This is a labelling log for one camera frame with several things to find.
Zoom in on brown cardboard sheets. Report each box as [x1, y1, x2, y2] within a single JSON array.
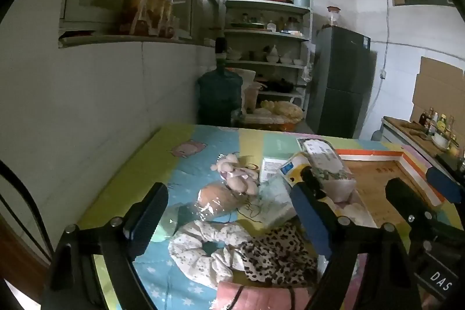
[[410, 56, 465, 122]]

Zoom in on white sack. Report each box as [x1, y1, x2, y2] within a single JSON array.
[[229, 67, 257, 107]]

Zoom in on floral tissue pack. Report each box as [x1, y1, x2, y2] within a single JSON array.
[[296, 137, 357, 203]]

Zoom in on wooden tray with orange rim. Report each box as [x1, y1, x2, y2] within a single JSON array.
[[327, 146, 451, 229]]

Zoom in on white blue yellow package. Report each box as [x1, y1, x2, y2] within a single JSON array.
[[278, 152, 313, 189]]

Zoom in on black water pump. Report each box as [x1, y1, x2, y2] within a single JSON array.
[[214, 37, 229, 68]]

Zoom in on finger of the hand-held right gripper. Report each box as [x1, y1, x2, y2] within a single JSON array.
[[426, 166, 465, 205], [385, 177, 442, 234]]

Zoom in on black wok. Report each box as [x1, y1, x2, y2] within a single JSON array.
[[260, 78, 295, 93]]

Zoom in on white fluffy plush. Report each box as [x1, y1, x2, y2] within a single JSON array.
[[323, 196, 378, 227]]

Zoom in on beige plastic container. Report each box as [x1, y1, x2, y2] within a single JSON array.
[[242, 83, 262, 112]]

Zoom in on dark grey refrigerator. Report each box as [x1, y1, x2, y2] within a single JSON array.
[[305, 25, 376, 140]]

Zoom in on white floral scrunchie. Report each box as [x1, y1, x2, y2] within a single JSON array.
[[168, 221, 255, 287]]

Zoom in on white bowl with saucer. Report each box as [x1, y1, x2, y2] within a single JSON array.
[[432, 133, 453, 151]]

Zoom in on pink soft pouch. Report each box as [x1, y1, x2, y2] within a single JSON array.
[[216, 279, 316, 310]]

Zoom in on mint green white box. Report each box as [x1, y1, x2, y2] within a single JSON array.
[[259, 133, 304, 184]]

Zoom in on grey metal shelf rack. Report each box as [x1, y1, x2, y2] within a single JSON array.
[[221, 0, 315, 111]]

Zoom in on pale green soft packet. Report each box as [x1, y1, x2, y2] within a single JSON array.
[[254, 179, 296, 229]]

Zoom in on group of condiment bottles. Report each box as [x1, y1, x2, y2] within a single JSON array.
[[418, 107, 460, 147]]

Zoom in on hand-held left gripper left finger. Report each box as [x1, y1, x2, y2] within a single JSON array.
[[40, 182, 169, 310]]

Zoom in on glass jar with red lid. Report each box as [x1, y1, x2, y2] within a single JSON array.
[[326, 6, 342, 28]]

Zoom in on wooden handled cleaver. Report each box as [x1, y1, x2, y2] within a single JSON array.
[[403, 126, 431, 140]]

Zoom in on orange plastic basin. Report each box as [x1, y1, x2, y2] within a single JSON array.
[[269, 119, 302, 132]]

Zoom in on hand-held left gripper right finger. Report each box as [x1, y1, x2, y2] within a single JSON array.
[[289, 166, 422, 310]]

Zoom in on wooden kitchen counter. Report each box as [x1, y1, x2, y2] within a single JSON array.
[[381, 116, 465, 173]]

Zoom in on leopard print scrunchie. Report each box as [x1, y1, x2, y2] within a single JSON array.
[[232, 225, 320, 287]]

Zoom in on pink plush toy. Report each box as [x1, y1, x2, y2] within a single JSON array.
[[211, 154, 260, 194]]

